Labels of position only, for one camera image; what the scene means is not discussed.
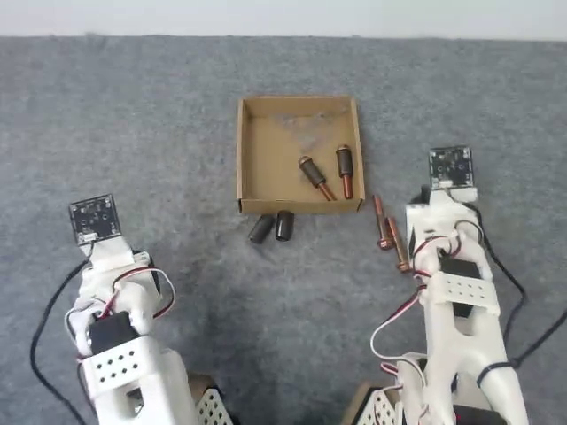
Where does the black sleeve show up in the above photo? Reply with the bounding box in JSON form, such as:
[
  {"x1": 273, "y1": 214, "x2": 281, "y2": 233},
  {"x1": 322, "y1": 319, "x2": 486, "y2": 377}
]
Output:
[
  {"x1": 247, "y1": 214, "x2": 274, "y2": 245},
  {"x1": 275, "y1": 210, "x2": 297, "y2": 243}
]

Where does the copper bolt in black sleeve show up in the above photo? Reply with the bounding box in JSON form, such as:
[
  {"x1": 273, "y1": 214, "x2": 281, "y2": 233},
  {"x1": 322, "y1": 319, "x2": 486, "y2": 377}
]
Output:
[
  {"x1": 297, "y1": 155, "x2": 338, "y2": 203},
  {"x1": 335, "y1": 143, "x2": 354, "y2": 200}
]

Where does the cardboard box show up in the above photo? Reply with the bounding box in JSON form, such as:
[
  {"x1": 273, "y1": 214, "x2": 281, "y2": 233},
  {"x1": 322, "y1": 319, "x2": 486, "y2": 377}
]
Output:
[{"x1": 235, "y1": 95, "x2": 367, "y2": 215}]

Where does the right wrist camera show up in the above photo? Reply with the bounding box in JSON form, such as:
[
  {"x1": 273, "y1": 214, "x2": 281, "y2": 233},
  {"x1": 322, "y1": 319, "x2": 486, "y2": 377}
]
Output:
[{"x1": 428, "y1": 144, "x2": 480, "y2": 199}]

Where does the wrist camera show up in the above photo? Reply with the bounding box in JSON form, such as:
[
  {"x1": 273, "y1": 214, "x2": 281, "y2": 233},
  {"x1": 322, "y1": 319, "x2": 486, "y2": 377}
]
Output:
[
  {"x1": 428, "y1": 144, "x2": 480, "y2": 199},
  {"x1": 68, "y1": 193, "x2": 122, "y2": 245}
]

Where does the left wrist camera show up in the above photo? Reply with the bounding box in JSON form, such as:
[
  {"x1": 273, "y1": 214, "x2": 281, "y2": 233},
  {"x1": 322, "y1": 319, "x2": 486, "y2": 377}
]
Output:
[{"x1": 68, "y1": 193, "x2": 122, "y2": 245}]

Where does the black cable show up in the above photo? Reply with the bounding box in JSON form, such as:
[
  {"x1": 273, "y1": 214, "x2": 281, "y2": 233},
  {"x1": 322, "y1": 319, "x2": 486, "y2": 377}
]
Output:
[
  {"x1": 469, "y1": 201, "x2": 567, "y2": 368},
  {"x1": 28, "y1": 259, "x2": 92, "y2": 425}
]

